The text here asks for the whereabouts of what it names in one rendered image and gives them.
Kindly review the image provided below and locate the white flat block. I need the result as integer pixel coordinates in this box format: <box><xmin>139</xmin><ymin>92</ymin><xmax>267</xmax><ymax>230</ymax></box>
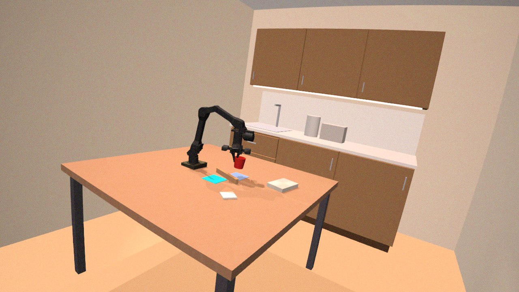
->
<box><xmin>220</xmin><ymin>191</ymin><xmax>237</xmax><ymax>200</ymax></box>

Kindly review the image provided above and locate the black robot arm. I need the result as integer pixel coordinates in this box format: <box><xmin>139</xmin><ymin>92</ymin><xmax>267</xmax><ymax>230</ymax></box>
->
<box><xmin>187</xmin><ymin>105</ymin><xmax>255</xmax><ymax>165</ymax></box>

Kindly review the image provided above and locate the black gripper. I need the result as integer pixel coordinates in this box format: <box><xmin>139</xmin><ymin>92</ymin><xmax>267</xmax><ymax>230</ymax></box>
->
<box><xmin>221</xmin><ymin>139</ymin><xmax>251</xmax><ymax>161</ymax></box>

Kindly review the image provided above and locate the red cup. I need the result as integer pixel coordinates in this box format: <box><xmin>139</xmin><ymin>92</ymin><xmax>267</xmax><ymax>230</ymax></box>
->
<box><xmin>234</xmin><ymin>156</ymin><xmax>246</xmax><ymax>169</ymax></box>

